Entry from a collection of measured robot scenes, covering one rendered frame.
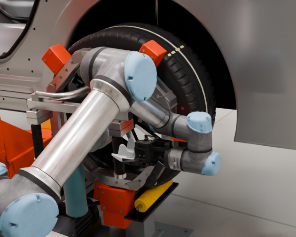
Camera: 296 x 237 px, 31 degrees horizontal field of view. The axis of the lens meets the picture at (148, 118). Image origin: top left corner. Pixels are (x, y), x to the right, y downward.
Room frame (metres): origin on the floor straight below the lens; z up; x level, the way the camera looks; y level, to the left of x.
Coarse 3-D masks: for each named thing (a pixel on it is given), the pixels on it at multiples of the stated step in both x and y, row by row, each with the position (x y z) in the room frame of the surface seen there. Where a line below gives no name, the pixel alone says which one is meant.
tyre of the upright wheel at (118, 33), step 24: (120, 24) 2.17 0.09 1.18; (144, 24) 2.15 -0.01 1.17; (72, 48) 2.09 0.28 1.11; (120, 48) 1.99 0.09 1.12; (168, 48) 1.97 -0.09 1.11; (192, 48) 2.08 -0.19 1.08; (168, 72) 1.90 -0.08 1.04; (192, 72) 1.96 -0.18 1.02; (192, 96) 1.87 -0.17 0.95; (168, 168) 1.90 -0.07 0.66
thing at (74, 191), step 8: (80, 168) 1.89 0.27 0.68; (72, 176) 1.87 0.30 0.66; (80, 176) 1.88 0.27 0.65; (64, 184) 1.88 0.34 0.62; (72, 184) 1.87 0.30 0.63; (80, 184) 1.88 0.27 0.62; (64, 192) 1.90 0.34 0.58; (72, 192) 1.87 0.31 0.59; (80, 192) 1.88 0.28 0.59; (72, 200) 1.87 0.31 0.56; (80, 200) 1.88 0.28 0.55; (72, 208) 1.87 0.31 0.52; (80, 208) 1.88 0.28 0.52; (72, 216) 1.87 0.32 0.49; (80, 216) 1.88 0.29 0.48
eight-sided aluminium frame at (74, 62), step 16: (64, 80) 2.02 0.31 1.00; (160, 80) 1.88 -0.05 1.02; (160, 96) 1.82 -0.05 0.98; (64, 112) 2.09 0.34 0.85; (176, 112) 1.85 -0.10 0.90; (176, 144) 1.84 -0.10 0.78; (96, 176) 1.97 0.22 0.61; (112, 176) 1.94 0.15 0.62; (128, 176) 1.94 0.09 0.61; (144, 176) 1.86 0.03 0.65
